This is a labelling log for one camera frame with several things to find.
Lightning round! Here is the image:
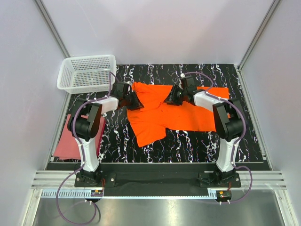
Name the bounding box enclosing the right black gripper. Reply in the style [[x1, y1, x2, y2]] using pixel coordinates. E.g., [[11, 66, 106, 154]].
[[163, 85, 187, 107]]

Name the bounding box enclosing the orange t shirt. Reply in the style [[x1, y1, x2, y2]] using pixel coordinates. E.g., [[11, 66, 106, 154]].
[[127, 82, 216, 147]]

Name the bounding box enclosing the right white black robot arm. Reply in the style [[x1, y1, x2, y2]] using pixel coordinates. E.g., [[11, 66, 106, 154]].
[[164, 73, 246, 187]]

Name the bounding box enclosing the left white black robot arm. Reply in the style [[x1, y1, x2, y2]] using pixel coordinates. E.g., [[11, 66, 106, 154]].
[[67, 82, 144, 186]]

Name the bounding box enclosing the black marbled table mat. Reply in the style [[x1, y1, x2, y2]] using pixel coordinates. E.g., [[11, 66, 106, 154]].
[[98, 64, 265, 163]]

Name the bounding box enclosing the white plastic perforated basket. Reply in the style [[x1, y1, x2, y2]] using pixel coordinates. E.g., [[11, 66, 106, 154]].
[[57, 55, 116, 94]]

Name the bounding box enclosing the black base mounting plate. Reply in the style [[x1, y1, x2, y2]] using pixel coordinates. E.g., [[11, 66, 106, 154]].
[[46, 162, 271, 197]]

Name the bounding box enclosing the folded pink t shirt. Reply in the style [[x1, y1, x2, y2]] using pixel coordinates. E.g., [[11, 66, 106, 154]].
[[53, 114, 106, 160]]

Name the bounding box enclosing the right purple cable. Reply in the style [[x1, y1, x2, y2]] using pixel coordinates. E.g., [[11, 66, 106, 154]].
[[183, 71, 253, 203]]

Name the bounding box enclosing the right aluminium frame post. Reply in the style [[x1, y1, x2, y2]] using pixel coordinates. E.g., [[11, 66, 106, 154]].
[[236, 0, 283, 70]]

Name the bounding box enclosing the aluminium frame post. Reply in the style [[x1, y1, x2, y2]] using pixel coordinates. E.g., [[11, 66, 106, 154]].
[[33, 0, 71, 58], [236, 0, 283, 70]]

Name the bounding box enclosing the slotted cable duct rail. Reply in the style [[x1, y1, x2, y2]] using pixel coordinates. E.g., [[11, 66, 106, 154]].
[[41, 188, 217, 200]]

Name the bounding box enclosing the left aluminium frame post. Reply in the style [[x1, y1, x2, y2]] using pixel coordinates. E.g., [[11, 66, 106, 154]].
[[33, 0, 71, 58]]

